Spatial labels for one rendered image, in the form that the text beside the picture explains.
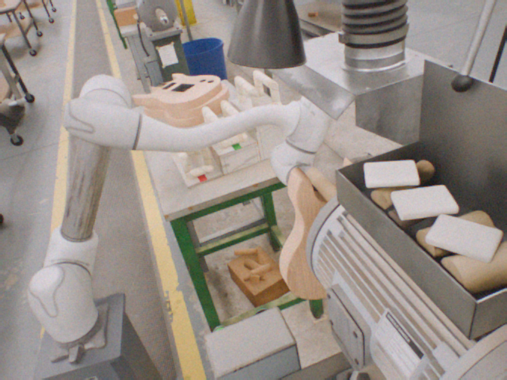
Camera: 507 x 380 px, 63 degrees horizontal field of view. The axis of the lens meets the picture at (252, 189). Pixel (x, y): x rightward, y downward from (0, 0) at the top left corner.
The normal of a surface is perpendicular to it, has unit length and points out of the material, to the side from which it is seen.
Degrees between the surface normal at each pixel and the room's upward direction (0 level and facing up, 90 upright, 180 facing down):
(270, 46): 71
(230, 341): 0
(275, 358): 90
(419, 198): 0
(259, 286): 0
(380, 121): 90
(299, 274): 93
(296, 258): 93
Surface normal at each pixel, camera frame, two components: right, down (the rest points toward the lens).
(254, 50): -0.32, 0.22
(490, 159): -0.93, 0.32
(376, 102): 0.33, 0.50
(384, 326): -0.90, -0.09
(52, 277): -0.15, -0.74
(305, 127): 0.13, 0.46
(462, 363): -0.75, -0.37
